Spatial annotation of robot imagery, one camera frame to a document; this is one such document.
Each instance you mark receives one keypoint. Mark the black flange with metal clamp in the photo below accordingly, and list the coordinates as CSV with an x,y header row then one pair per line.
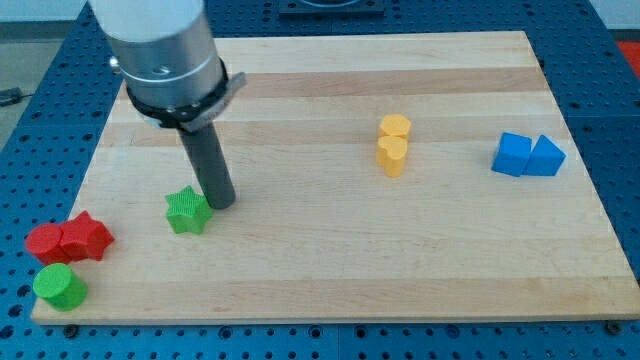
x,y
196,115

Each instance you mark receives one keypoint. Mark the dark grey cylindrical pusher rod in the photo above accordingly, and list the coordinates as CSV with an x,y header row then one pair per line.
x,y
208,162

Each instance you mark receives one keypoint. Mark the green star block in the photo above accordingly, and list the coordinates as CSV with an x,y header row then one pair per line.
x,y
187,211

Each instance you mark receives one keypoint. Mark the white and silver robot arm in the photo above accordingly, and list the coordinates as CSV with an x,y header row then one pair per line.
x,y
175,78

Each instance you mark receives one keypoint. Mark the red star block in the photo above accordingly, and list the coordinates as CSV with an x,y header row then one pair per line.
x,y
84,237

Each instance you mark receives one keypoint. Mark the light wooden board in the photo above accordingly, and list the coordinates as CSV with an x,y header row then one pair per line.
x,y
319,233

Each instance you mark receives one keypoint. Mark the red cylinder block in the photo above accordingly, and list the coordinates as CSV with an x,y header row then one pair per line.
x,y
44,243

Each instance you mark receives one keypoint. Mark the black device on floor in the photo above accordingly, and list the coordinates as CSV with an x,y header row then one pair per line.
x,y
10,96

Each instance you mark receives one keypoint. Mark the yellow heart block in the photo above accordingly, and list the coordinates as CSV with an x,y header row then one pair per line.
x,y
391,154

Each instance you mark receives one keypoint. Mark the yellow hexagon block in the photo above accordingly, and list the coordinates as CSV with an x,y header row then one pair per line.
x,y
395,125

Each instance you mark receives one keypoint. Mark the green cylinder block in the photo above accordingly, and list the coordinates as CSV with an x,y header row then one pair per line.
x,y
59,286

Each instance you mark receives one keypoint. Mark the blue cube block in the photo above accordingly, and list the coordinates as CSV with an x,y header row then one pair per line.
x,y
512,154

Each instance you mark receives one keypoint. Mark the blue triangle block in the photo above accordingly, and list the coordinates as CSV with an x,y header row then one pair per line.
x,y
545,159

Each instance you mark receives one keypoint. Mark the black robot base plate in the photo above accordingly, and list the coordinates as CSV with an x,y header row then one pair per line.
x,y
330,7

